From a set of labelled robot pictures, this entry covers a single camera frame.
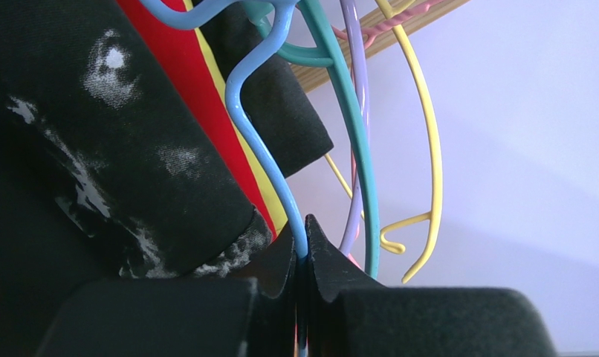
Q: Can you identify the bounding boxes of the black white-patterned trousers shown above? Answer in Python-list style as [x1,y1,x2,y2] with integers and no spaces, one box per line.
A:
[0,1,272,356]

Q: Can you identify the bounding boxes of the blue wire hanger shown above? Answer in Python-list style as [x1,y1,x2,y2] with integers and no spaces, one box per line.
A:
[141,1,309,356]

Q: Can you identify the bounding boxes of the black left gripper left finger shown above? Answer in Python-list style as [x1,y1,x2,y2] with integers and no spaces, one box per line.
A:
[37,228,296,356]

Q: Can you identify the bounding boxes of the wooden clothes rack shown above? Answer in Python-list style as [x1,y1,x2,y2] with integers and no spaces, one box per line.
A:
[291,0,469,93]

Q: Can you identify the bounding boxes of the yellow garment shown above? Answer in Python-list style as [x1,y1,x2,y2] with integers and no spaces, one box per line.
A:
[186,28,287,238]

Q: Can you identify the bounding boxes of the yellow wire hanger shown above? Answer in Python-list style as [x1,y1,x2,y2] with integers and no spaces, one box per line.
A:
[324,0,444,285]

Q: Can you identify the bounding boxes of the pink wire hanger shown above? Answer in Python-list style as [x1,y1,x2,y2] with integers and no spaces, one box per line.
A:
[333,1,444,283]

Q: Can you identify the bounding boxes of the red garment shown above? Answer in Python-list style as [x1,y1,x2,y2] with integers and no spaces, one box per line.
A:
[118,0,287,237]

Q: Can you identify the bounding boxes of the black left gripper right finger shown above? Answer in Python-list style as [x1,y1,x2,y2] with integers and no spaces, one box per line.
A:
[305,215,557,356]

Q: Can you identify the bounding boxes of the black garment on rack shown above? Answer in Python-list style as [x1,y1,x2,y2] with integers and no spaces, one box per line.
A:
[201,3,334,177]

